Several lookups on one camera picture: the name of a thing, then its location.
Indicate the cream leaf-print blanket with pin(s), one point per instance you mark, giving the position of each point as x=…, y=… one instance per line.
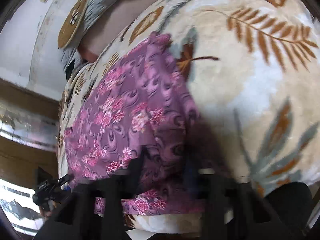
x=250, y=80

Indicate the pink bed sheet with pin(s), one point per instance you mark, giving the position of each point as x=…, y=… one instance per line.
x=120, y=17

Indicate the black cloth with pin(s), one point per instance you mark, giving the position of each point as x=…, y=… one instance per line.
x=71, y=67

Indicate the purple floral shirt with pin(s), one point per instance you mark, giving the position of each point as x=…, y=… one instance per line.
x=130, y=100

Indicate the person's dark trousers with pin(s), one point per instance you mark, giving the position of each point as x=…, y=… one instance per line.
x=287, y=205

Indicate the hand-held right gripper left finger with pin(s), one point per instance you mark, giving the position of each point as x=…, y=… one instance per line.
x=136, y=171

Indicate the patterned glass door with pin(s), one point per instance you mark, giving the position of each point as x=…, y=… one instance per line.
x=25, y=127

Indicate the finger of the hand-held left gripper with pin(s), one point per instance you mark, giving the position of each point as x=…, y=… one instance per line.
x=64, y=179

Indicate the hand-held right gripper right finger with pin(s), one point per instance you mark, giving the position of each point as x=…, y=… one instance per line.
x=191, y=177

